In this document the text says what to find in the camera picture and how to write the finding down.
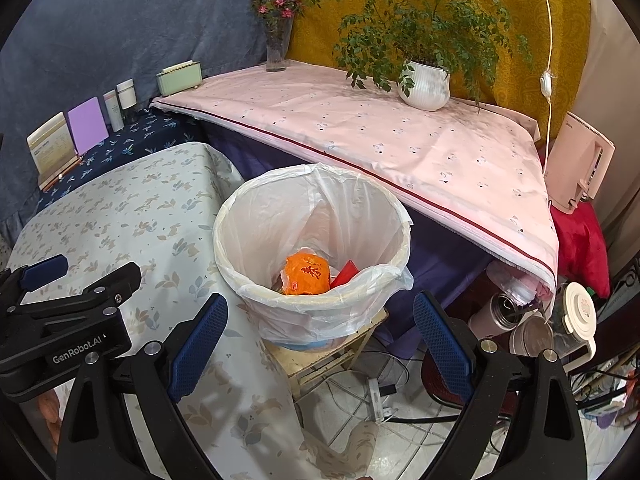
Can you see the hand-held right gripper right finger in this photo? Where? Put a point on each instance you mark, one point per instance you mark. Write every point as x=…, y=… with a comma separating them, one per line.
x=442, y=345

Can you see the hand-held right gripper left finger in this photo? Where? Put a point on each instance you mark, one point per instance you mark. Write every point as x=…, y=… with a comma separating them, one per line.
x=200, y=345

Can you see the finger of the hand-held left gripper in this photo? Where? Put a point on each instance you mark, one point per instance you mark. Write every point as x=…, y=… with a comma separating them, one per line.
x=115, y=282
x=45, y=269

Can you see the red carton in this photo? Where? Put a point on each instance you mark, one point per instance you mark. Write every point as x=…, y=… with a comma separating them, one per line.
x=345, y=272

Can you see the bin with white liner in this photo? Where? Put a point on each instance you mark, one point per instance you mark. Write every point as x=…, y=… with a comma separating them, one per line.
x=320, y=320

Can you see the orange plastic bag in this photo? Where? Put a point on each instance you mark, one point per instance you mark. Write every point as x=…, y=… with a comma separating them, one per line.
x=305, y=272

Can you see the person's left hand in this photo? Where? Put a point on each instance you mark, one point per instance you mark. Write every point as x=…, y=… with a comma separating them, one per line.
x=50, y=410

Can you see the dark red stool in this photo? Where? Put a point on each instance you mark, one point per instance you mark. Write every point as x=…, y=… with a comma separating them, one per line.
x=432, y=380

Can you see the steel thermos bottle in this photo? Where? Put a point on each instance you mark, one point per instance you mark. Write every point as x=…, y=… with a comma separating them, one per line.
x=490, y=325

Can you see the rabbit print tablecloth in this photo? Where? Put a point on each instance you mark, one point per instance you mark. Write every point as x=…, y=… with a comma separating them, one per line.
x=150, y=210

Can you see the white power strip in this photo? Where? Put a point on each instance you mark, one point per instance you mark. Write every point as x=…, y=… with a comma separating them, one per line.
x=377, y=400

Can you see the metal cup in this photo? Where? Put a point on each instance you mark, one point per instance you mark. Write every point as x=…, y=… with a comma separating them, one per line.
x=532, y=335

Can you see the clear plastic bag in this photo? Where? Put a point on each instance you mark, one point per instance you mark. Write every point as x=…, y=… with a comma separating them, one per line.
x=515, y=285

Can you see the cream wooden stool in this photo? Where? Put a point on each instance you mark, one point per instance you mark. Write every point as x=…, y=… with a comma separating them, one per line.
x=310, y=365

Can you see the open book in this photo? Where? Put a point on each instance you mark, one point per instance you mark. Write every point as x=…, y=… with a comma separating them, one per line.
x=50, y=145

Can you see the glass jar with white lid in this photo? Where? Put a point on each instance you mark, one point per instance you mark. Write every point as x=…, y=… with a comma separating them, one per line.
x=580, y=310

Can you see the navy leaf print cloth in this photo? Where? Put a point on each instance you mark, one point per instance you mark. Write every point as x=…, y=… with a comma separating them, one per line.
x=135, y=135

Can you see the purple notebook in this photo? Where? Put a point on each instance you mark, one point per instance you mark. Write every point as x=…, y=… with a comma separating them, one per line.
x=86, y=122

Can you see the red cloth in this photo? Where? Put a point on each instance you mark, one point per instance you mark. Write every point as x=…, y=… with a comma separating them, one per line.
x=580, y=245

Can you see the white tube bottle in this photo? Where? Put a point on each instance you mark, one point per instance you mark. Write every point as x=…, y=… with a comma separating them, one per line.
x=113, y=110

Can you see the white capped jar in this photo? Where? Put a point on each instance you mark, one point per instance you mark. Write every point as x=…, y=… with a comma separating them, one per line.
x=126, y=95

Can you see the green tissue box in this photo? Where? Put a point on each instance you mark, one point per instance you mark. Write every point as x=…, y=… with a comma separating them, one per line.
x=177, y=80

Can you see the pale pink appliance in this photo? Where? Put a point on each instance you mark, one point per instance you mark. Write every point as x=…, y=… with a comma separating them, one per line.
x=570, y=160

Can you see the pink table cloth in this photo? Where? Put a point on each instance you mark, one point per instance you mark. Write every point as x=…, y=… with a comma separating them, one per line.
x=350, y=125

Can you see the blue backdrop cloth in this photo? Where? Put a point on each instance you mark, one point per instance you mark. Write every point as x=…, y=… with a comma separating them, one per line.
x=125, y=25

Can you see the potted plant in white pot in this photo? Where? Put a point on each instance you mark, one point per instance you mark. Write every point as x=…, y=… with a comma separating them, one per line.
x=425, y=87

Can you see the mustard yellow cloth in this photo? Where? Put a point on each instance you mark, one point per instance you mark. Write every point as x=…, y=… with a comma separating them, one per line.
x=515, y=90

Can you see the glass vase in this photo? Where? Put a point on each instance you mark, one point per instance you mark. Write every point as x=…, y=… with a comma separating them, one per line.
x=276, y=52

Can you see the pink flower sprig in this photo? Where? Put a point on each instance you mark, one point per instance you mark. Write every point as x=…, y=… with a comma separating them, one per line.
x=277, y=10

